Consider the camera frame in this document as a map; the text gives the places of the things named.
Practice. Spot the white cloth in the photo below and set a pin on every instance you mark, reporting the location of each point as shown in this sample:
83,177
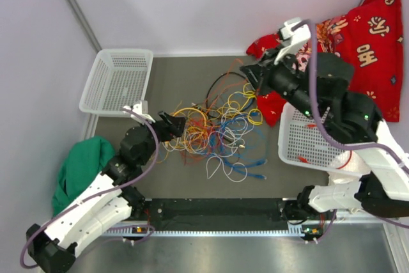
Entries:
349,162

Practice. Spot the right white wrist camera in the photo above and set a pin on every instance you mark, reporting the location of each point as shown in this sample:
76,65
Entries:
295,33

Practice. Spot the white plastic basket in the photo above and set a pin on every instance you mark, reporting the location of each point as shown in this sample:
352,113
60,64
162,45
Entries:
118,77
300,143

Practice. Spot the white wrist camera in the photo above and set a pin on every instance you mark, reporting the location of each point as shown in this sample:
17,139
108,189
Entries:
295,33
139,112

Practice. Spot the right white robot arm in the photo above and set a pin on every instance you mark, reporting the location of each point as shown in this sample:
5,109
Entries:
348,120

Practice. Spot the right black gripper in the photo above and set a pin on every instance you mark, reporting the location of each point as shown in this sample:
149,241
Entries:
259,75

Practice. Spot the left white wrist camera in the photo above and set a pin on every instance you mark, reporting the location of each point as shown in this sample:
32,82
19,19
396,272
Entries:
139,112

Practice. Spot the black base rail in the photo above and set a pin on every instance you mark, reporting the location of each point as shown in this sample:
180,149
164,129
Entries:
222,216

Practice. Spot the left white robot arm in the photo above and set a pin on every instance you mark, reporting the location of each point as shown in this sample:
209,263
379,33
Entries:
109,199

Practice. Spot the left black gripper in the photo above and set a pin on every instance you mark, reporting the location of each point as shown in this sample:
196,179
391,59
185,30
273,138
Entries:
174,127

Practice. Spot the green cloth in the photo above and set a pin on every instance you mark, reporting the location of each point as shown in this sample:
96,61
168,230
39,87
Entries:
84,161

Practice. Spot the left white plastic basket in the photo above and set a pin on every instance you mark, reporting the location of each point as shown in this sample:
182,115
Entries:
118,77

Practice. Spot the right white plastic basket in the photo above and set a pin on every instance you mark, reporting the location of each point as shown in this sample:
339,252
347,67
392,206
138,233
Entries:
300,143

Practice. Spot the grey corner post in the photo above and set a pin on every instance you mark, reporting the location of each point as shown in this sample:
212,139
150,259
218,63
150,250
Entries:
84,25

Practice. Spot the red printed pillow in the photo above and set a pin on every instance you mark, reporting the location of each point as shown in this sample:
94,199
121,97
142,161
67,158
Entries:
370,37

